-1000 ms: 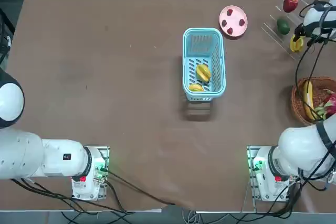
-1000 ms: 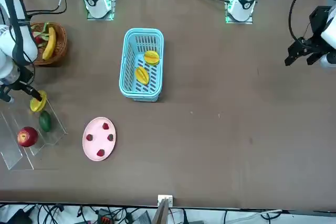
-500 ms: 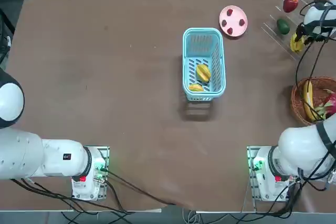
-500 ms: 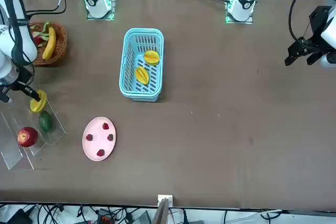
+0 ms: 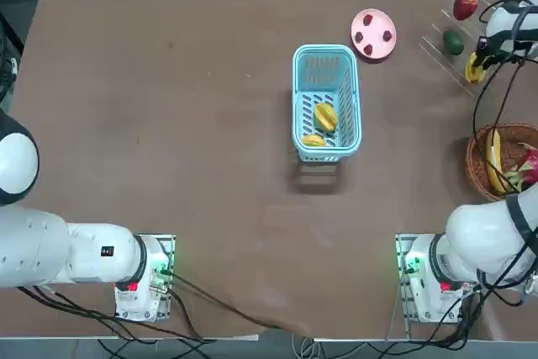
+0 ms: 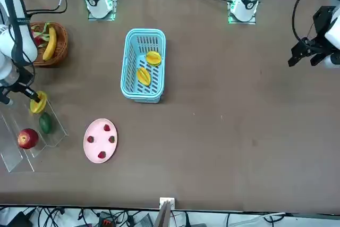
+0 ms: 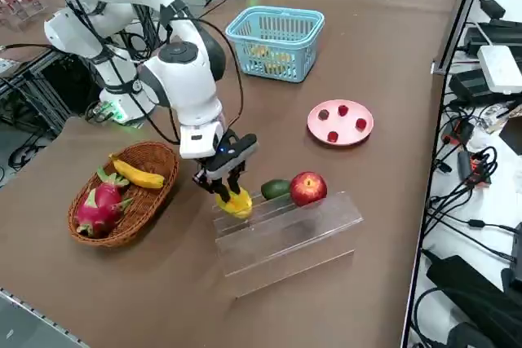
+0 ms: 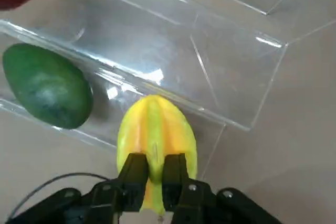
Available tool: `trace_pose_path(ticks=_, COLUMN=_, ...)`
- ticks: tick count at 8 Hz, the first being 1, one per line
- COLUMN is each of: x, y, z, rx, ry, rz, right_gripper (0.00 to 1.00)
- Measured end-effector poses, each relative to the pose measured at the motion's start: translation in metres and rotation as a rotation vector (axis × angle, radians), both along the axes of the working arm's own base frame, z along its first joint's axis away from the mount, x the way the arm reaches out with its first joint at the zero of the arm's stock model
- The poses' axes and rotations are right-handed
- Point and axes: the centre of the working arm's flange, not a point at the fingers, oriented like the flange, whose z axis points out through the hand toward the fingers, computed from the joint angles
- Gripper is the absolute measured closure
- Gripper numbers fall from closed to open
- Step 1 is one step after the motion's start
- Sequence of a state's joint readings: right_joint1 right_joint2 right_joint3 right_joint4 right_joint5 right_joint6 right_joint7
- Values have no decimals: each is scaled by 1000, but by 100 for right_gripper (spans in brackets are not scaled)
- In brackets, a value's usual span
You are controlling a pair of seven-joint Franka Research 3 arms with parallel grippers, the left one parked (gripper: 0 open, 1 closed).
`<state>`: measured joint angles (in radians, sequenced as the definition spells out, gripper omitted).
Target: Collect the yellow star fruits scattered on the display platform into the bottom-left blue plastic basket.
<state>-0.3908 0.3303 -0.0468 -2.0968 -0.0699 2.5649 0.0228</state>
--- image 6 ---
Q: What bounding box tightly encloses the green avocado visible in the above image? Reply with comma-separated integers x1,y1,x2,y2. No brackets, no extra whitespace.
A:
38,112,53,134

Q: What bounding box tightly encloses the clear acrylic stepped display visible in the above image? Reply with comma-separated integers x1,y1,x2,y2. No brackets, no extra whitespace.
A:
0,98,70,173

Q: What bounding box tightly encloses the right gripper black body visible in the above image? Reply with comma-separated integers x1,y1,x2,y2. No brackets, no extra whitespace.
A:
10,65,36,93

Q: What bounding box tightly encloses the pink plate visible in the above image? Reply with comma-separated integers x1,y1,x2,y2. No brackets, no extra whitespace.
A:
83,118,118,164

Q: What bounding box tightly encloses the pink dragon fruit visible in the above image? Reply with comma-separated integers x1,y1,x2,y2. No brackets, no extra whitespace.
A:
30,22,51,49

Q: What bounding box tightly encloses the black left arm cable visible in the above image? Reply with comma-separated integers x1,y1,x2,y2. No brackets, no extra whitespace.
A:
291,0,318,46

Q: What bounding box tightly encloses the black orange connector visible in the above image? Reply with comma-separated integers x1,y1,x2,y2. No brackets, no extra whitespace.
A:
98,212,115,227

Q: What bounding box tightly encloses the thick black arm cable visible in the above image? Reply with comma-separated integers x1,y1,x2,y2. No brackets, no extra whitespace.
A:
2,0,37,86

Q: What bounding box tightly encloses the yellow banana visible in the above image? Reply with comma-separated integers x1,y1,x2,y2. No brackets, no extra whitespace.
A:
42,26,58,62

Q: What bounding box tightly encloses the yellow star fruit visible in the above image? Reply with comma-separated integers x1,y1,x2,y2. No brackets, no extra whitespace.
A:
136,66,152,87
145,51,162,66
29,90,48,114

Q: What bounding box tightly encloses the blue plastic basket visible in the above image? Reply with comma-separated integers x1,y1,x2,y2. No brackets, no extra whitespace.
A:
121,28,167,104

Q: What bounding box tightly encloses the aluminium profile post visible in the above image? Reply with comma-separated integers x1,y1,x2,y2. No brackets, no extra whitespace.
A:
155,197,176,227

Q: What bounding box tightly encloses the large black power adapter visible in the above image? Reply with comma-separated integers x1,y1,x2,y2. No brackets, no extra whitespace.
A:
5,211,32,227

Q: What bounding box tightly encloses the red apple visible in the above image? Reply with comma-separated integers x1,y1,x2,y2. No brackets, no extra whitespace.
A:
17,128,39,150

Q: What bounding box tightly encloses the brown wicker basket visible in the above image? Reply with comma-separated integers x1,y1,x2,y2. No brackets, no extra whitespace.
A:
28,22,69,68

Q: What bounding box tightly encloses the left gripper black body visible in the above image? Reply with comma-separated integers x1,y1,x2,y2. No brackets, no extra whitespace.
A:
301,5,336,56

